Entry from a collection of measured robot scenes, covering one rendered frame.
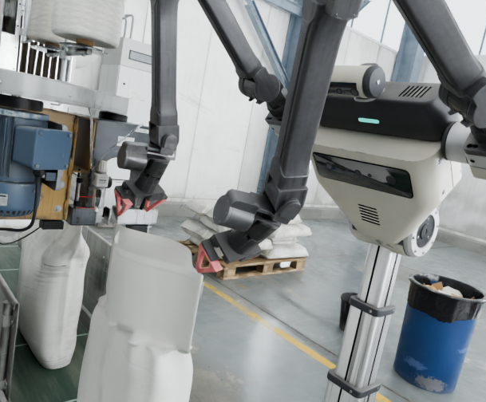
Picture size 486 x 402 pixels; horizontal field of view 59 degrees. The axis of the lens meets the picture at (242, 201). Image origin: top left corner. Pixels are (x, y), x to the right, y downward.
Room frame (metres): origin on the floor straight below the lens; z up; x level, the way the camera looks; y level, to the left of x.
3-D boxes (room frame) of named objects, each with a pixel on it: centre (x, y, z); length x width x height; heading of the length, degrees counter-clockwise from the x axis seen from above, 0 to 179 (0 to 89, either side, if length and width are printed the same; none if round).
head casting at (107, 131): (1.48, 0.48, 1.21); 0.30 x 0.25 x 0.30; 42
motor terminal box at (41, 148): (0.99, 0.47, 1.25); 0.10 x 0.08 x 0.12; 157
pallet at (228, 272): (4.59, -0.10, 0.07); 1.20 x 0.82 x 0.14; 134
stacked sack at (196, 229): (4.52, 0.24, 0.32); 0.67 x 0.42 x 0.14; 136
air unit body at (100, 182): (1.28, 0.43, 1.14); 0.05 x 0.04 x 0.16; 132
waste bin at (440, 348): (2.74, -1.42, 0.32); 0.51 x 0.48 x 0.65; 132
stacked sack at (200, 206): (4.52, 0.25, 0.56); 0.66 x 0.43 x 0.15; 129
